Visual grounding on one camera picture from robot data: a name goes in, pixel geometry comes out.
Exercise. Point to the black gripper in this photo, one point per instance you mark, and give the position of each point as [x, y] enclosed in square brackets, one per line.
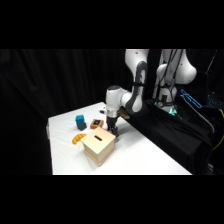
[112, 122]

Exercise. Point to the orange box with blue top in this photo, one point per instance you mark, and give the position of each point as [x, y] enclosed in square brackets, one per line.
[96, 123]

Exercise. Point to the blue cube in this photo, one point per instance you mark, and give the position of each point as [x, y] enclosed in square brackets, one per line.
[79, 119]

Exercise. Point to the dark grey block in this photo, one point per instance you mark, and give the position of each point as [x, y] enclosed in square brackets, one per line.
[82, 126]

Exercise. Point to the brown piece at robot wrist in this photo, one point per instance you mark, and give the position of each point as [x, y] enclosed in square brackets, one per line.
[125, 115]

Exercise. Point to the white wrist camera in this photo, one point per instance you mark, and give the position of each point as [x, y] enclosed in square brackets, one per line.
[103, 110]

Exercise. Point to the black cloth covered stand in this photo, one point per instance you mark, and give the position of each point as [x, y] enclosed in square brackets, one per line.
[166, 136]

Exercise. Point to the blue lit device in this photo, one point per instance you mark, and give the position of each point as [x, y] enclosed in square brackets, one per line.
[191, 98]

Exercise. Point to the light wooden drawer box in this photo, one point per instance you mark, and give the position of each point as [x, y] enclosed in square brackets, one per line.
[98, 146]

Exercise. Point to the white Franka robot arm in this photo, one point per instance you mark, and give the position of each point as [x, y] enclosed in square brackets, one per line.
[136, 93]

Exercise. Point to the orange toy croissant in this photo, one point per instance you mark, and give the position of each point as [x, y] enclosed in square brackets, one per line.
[78, 138]

